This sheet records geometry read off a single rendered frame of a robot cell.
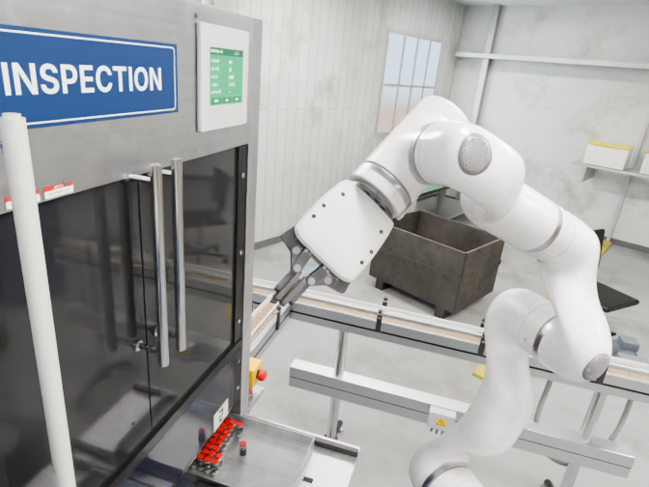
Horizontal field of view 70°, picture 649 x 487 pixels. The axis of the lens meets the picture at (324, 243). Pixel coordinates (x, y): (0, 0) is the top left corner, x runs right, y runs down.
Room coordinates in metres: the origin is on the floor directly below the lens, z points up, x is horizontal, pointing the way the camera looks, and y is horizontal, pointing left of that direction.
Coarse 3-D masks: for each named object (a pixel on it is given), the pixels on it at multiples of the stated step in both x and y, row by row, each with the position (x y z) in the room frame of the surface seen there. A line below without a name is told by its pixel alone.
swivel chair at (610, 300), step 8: (600, 232) 3.72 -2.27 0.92; (600, 240) 3.72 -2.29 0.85; (600, 248) 3.72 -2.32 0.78; (600, 256) 3.72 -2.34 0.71; (600, 288) 3.56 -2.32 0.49; (608, 288) 3.57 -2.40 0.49; (600, 296) 3.40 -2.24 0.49; (608, 296) 3.42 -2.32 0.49; (616, 296) 3.43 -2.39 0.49; (624, 296) 3.45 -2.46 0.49; (608, 304) 3.25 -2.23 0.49; (616, 304) 3.27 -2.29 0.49; (624, 304) 3.29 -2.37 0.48; (632, 304) 3.34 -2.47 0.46; (608, 312) 3.20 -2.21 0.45
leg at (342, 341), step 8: (344, 336) 1.95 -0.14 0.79; (344, 344) 1.95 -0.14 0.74; (336, 352) 1.97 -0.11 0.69; (344, 352) 1.96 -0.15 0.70; (336, 360) 1.96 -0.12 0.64; (344, 360) 1.96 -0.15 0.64; (336, 368) 1.96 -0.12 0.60; (336, 376) 1.95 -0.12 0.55; (336, 400) 1.95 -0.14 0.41; (336, 408) 1.95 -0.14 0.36; (328, 416) 1.97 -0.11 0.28; (336, 416) 1.96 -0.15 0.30; (328, 424) 1.96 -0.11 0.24; (336, 424) 1.96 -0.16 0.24; (328, 432) 1.96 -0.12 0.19
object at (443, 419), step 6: (432, 408) 1.79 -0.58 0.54; (438, 408) 1.80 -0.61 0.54; (432, 414) 1.77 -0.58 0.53; (438, 414) 1.76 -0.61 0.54; (444, 414) 1.76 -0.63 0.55; (450, 414) 1.77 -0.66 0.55; (432, 420) 1.76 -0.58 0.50; (438, 420) 1.76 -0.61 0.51; (444, 420) 1.75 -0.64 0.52; (450, 420) 1.74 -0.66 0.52; (432, 426) 1.76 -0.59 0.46; (438, 426) 1.76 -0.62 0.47; (444, 426) 1.75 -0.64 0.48; (450, 426) 1.74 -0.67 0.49
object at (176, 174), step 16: (176, 160) 0.81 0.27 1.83; (176, 176) 0.81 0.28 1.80; (176, 192) 0.81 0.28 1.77; (176, 208) 0.81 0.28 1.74; (176, 224) 0.81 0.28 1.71; (176, 240) 0.81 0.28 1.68; (176, 256) 0.81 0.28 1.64; (176, 272) 0.81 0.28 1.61; (176, 288) 0.81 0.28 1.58; (176, 304) 0.81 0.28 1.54; (176, 320) 0.81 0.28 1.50; (176, 336) 0.81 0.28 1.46
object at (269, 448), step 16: (240, 416) 1.21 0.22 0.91; (256, 432) 1.18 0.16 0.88; (272, 432) 1.18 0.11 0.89; (288, 432) 1.17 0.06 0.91; (256, 448) 1.11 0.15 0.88; (272, 448) 1.12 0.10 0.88; (288, 448) 1.13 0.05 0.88; (304, 448) 1.13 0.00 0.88; (224, 464) 1.04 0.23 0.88; (240, 464) 1.05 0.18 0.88; (256, 464) 1.06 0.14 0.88; (272, 464) 1.06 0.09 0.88; (288, 464) 1.07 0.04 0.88; (304, 464) 1.06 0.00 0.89; (192, 480) 0.97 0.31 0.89; (208, 480) 0.96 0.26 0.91; (224, 480) 0.99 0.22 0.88; (240, 480) 0.99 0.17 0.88; (256, 480) 1.00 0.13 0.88; (272, 480) 1.00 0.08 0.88; (288, 480) 1.01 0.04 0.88
